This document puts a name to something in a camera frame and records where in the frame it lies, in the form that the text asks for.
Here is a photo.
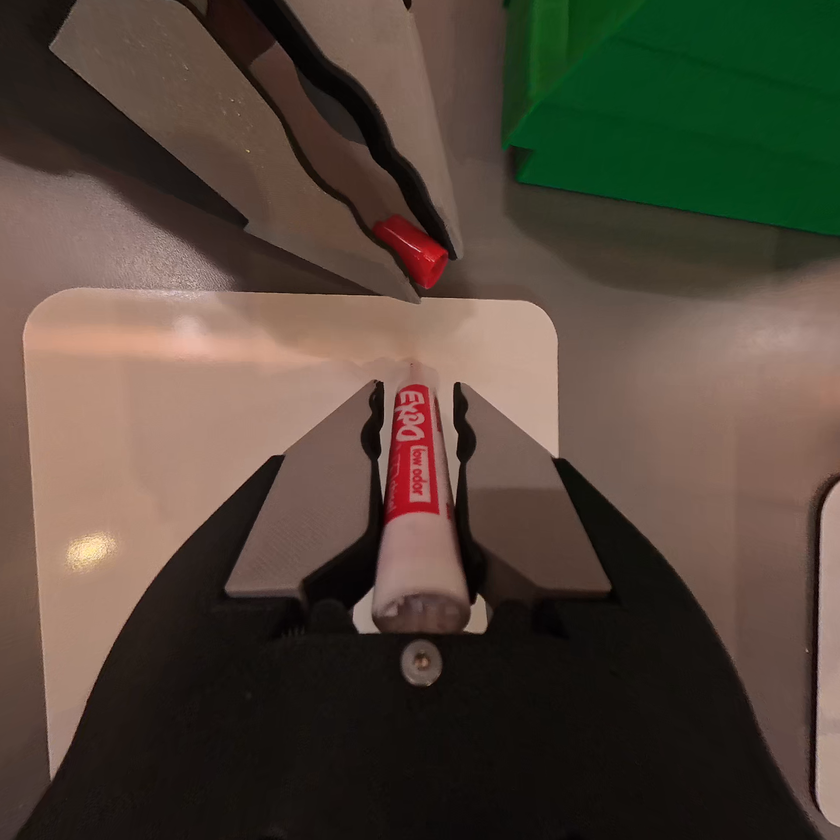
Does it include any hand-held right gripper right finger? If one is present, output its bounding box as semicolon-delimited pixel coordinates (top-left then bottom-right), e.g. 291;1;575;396
453;382;614;601

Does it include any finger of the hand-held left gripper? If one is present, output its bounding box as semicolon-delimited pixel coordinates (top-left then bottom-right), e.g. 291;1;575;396
249;0;465;261
49;0;422;304

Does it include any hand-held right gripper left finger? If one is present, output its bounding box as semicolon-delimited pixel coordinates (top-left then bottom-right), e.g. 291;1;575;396
225;379;387;598

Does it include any red dry erase marker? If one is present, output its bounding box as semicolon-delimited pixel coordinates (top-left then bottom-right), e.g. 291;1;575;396
371;363;473;634

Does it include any red marker cap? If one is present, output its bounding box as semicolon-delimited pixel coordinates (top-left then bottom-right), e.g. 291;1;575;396
372;214;451;290

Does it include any white whiteboard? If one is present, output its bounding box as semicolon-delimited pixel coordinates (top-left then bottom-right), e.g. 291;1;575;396
23;287;560;782

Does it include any green plastic bin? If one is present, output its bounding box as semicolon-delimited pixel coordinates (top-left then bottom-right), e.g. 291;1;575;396
502;0;840;236

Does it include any beige board on white stand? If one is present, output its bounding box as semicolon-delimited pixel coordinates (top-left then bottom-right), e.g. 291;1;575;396
814;476;840;829

